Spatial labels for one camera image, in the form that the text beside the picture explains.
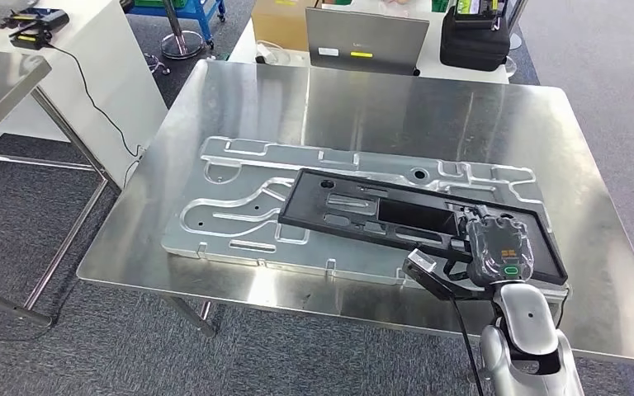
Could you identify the grey laptop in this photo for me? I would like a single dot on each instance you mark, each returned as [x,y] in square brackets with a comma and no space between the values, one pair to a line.
[366,38]

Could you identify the black equipment bag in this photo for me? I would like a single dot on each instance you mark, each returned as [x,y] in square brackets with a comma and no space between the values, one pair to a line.
[475,49]

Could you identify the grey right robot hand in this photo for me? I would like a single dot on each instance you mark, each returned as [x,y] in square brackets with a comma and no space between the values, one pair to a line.
[500,251]

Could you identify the machined aluminium fixture plate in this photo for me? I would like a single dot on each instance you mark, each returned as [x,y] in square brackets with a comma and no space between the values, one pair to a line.
[229,218]

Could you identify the steel side table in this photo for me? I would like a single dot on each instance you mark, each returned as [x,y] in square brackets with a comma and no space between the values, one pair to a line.
[0,82]

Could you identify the black plastic plate frame part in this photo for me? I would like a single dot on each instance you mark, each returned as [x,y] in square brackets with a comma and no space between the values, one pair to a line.
[415,216]

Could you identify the blue tool cart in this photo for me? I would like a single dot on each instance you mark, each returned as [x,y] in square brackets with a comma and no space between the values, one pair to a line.
[196,11]

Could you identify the chrome stanchion post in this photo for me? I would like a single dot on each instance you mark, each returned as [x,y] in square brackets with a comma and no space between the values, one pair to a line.
[183,46]

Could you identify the white cabinet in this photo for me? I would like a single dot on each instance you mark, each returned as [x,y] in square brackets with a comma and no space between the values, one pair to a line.
[93,82]

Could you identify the brown cardboard box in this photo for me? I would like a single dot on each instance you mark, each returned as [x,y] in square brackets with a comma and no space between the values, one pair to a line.
[281,24]

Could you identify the white desk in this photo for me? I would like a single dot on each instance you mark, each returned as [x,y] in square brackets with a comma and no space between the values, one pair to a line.
[243,49]

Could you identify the white power adapter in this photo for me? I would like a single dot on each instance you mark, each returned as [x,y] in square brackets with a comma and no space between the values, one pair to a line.
[265,52]

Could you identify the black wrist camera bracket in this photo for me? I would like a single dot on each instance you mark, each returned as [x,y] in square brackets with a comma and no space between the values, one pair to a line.
[448,284]

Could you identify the black device with yellow labels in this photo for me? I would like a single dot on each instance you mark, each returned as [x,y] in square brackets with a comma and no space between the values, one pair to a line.
[43,22]

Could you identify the stainless steel workbench table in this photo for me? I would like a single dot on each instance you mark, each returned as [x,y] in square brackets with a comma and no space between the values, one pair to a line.
[377,115]

